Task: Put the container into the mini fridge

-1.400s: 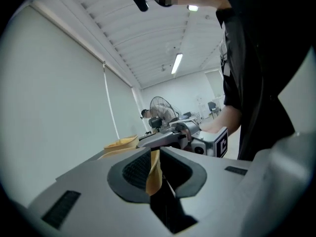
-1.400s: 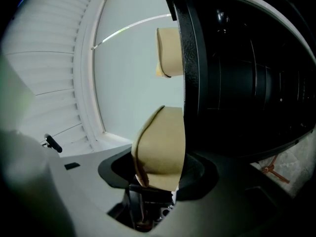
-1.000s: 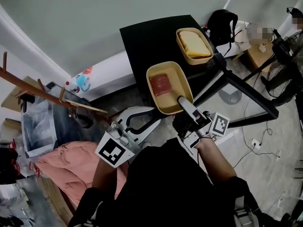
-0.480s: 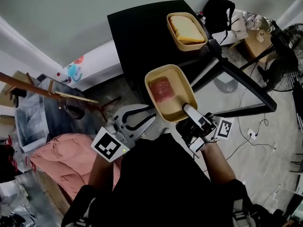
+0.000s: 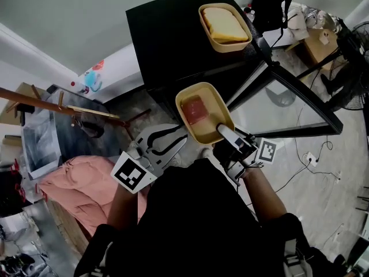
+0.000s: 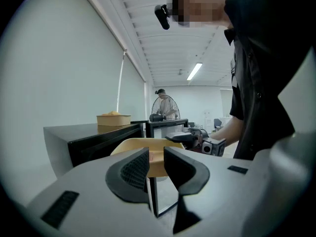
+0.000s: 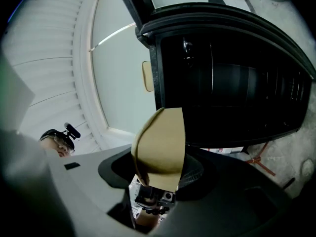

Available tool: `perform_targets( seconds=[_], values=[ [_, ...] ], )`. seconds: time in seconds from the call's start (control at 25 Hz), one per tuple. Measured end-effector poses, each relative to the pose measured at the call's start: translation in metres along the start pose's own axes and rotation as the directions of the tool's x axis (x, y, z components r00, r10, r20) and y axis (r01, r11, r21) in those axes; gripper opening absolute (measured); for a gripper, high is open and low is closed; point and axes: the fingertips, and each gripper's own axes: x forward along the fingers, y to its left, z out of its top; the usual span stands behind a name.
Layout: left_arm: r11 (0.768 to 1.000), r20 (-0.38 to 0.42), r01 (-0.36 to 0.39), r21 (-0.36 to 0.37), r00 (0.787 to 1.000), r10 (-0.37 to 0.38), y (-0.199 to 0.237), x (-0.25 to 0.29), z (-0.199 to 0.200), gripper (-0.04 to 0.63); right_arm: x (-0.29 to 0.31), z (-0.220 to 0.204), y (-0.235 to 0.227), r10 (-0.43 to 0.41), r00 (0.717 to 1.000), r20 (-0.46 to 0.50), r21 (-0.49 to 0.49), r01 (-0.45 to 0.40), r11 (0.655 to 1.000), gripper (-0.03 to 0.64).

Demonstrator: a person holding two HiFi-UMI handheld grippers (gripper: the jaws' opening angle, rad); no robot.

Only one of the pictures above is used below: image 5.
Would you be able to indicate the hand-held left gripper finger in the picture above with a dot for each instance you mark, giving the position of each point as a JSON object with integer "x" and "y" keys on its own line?
{"x": 147, "y": 134}
{"x": 170, "y": 151}

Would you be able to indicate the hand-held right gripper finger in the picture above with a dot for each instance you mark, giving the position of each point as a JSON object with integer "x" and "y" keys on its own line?
{"x": 229, "y": 133}

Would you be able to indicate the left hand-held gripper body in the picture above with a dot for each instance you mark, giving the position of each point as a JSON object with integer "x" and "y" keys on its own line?
{"x": 131, "y": 173}

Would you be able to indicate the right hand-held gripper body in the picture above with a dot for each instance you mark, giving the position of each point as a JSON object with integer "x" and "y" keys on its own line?
{"x": 266, "y": 151}

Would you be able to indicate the tray with red meat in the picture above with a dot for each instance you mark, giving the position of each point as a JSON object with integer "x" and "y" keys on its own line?
{"x": 207, "y": 125}

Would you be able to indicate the black fridge cabinet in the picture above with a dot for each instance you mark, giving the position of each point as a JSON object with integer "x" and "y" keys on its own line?
{"x": 167, "y": 45}

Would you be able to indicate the tray with yellow bread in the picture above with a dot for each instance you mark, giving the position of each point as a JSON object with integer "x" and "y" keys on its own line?
{"x": 223, "y": 24}

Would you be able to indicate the person's left forearm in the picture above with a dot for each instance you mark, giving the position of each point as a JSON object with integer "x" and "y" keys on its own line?
{"x": 124, "y": 209}

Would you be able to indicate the person's right forearm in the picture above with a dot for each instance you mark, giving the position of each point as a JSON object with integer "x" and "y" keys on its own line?
{"x": 262, "y": 195}

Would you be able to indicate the person's left shoe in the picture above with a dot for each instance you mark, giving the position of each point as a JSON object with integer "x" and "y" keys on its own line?
{"x": 176, "y": 159}

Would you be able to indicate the person's shoe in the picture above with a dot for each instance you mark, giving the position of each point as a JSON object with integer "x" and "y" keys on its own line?
{"x": 176, "y": 159}
{"x": 207, "y": 152}

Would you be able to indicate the person's right shoe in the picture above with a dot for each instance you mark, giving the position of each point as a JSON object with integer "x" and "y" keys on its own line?
{"x": 207, "y": 152}

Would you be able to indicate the white power strip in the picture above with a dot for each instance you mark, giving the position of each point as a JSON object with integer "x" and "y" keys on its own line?
{"x": 311, "y": 158}

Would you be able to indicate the pink quilt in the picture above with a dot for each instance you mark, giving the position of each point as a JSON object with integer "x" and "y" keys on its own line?
{"x": 80, "y": 189}

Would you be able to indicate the black framed glass door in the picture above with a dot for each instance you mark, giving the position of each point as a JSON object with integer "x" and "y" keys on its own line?
{"x": 305, "y": 97}

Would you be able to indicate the blue plastic toy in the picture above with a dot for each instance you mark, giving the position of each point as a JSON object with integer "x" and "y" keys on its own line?
{"x": 92, "y": 79}

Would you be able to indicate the person's black clothing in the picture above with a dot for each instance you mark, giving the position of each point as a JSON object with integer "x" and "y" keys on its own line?
{"x": 196, "y": 226}

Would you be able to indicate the wooden coat rack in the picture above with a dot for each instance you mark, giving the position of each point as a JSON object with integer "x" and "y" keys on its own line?
{"x": 37, "y": 104}

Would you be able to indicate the black standing fan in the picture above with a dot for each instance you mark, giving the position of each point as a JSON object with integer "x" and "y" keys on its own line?
{"x": 351, "y": 56}

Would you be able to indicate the beige cloth bag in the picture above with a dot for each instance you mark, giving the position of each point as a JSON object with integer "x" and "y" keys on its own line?
{"x": 298, "y": 24}

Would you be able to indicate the black backpack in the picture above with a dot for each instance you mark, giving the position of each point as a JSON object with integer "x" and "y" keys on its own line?
{"x": 268, "y": 7}

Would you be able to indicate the brown cardboard sheet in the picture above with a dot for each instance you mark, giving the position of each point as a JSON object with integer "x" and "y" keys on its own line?
{"x": 11, "y": 108}

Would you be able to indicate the wooden bed frame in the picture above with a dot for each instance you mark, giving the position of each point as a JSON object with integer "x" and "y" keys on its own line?
{"x": 67, "y": 226}

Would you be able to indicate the plastic wrapped picture frame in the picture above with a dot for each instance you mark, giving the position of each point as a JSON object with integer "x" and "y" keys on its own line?
{"x": 40, "y": 146}

